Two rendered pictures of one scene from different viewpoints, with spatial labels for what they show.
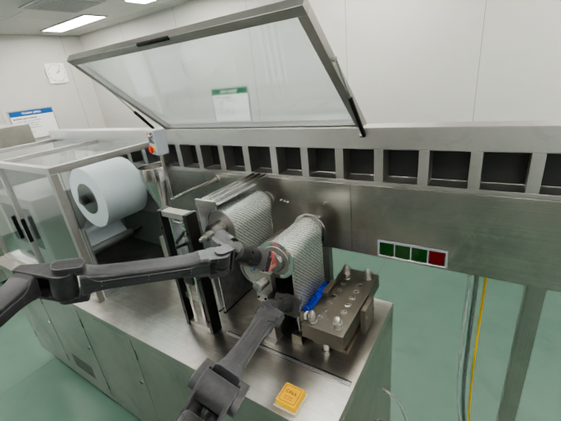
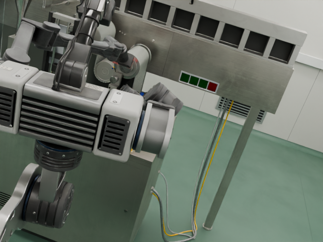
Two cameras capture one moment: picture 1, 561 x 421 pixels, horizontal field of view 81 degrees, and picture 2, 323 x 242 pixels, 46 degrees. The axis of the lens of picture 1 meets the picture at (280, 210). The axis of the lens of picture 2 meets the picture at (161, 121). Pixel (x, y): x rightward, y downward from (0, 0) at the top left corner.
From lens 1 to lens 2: 1.16 m
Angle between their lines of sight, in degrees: 26
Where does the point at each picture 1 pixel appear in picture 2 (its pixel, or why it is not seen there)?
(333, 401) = not seen: hidden behind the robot
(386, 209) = (192, 52)
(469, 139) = (245, 21)
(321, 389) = not seen: hidden behind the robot
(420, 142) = (221, 17)
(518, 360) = (234, 158)
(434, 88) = not seen: outside the picture
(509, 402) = (223, 185)
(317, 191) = (150, 31)
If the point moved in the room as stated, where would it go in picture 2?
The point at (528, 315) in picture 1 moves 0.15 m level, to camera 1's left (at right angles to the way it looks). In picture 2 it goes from (245, 130) to (227, 129)
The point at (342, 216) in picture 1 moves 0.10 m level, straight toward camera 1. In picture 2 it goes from (162, 52) to (165, 57)
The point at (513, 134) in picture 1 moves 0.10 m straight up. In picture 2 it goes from (265, 25) to (271, 8)
